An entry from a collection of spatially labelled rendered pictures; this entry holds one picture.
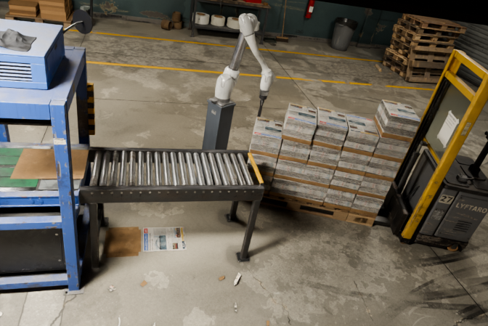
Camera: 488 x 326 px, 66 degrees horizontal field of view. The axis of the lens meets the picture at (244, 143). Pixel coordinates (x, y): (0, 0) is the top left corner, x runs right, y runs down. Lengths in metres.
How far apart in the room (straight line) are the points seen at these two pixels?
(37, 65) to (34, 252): 1.36
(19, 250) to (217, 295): 1.47
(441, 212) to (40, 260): 3.52
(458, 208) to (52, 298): 3.59
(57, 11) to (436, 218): 7.66
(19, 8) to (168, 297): 7.06
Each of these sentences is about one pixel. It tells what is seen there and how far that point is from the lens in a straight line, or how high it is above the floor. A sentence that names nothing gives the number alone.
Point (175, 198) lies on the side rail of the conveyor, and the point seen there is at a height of 0.71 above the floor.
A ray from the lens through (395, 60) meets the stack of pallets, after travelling 9.96.
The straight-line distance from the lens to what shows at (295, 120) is 3.52.
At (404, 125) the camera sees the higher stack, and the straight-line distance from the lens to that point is 3.72.
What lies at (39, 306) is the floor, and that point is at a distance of 3.24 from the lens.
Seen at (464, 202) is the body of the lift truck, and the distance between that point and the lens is 4.17.
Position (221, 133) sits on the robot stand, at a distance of 3.80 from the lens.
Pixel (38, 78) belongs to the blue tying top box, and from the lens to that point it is 2.40.
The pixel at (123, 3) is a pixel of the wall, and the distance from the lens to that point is 9.76.
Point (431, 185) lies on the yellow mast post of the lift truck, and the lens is 3.90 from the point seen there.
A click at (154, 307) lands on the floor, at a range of 3.12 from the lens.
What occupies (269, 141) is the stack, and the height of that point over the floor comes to 0.78.
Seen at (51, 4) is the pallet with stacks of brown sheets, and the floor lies 0.44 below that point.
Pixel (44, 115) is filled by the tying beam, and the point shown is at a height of 1.48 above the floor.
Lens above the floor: 2.57
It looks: 31 degrees down
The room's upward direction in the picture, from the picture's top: 11 degrees clockwise
